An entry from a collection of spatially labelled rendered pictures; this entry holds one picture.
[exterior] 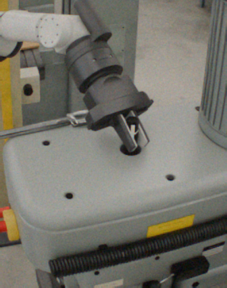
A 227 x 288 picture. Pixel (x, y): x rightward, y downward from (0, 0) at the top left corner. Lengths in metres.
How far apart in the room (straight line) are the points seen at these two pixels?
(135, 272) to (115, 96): 0.33
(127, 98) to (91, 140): 0.10
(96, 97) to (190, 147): 0.19
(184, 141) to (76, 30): 0.28
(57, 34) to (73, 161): 0.23
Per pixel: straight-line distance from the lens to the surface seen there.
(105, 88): 0.86
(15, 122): 2.87
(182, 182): 0.83
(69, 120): 0.94
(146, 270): 0.95
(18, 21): 1.04
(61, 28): 0.89
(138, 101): 0.87
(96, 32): 0.89
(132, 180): 0.82
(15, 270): 3.13
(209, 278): 1.09
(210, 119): 0.93
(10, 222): 0.90
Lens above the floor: 2.42
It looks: 35 degrees down
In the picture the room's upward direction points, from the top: 3 degrees clockwise
